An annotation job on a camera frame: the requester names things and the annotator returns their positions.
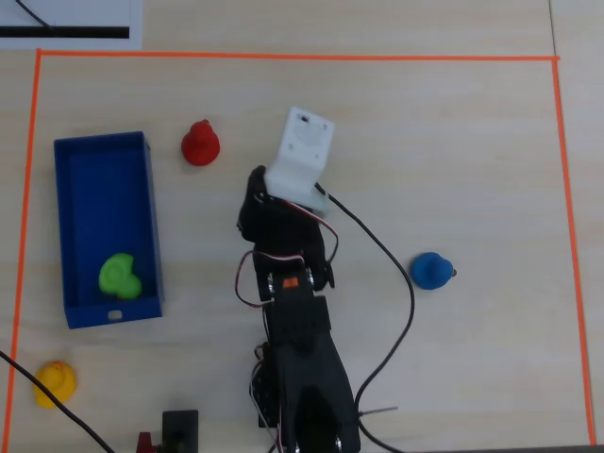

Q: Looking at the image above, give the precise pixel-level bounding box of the blue rubber duck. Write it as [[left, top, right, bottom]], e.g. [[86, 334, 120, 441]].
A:
[[409, 252, 459, 291]]

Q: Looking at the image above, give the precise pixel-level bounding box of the red rubber duck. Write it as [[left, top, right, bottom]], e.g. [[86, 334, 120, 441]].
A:
[[180, 118, 222, 166]]

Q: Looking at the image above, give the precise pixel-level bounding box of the long black cable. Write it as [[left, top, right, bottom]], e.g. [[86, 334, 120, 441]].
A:
[[0, 349, 116, 453]]

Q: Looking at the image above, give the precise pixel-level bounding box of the black camera cable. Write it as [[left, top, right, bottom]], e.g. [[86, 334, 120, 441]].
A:
[[314, 181, 417, 453]]

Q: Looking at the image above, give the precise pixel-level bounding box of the blue rectangular open box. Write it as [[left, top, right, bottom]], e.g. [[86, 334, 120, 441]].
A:
[[53, 130, 164, 330]]

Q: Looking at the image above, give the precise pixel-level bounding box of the black clamp stand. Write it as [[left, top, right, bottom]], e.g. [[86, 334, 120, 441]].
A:
[[161, 409, 200, 453]]

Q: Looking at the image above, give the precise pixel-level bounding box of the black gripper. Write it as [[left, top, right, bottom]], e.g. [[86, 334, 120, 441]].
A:
[[235, 164, 337, 292]]

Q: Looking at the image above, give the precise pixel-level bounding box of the orange tape border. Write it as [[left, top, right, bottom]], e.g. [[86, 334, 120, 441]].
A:
[[6, 47, 598, 445]]

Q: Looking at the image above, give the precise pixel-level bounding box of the yellow rubber duck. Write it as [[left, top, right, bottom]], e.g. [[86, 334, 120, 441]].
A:
[[31, 361, 77, 410]]

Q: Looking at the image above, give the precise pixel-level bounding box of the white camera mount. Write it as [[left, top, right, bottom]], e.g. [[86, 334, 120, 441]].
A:
[[262, 106, 337, 212]]

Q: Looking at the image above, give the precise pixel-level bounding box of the green rubber duck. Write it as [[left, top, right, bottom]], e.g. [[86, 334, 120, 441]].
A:
[[97, 252, 143, 300]]

